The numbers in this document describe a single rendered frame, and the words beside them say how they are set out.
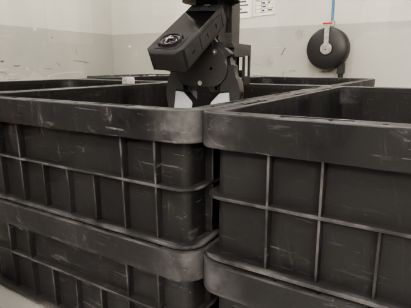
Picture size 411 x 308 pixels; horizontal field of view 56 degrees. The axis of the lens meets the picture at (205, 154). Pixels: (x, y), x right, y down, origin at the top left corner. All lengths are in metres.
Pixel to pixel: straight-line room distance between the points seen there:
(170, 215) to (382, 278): 0.16
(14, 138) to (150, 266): 0.20
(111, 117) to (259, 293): 0.17
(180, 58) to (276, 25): 3.61
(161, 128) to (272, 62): 3.73
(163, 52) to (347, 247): 0.26
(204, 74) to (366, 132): 0.29
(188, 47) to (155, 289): 0.24
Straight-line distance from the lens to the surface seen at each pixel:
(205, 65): 0.48
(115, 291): 0.38
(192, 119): 0.28
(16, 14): 4.28
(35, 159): 0.42
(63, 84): 0.94
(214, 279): 0.30
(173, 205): 0.31
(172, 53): 0.41
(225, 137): 0.26
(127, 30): 4.96
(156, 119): 0.29
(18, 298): 0.52
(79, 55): 4.72
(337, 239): 0.26
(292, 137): 0.24
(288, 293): 0.28
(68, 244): 0.40
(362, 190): 0.25
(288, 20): 3.97
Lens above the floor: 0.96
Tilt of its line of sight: 13 degrees down
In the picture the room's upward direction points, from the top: straight up
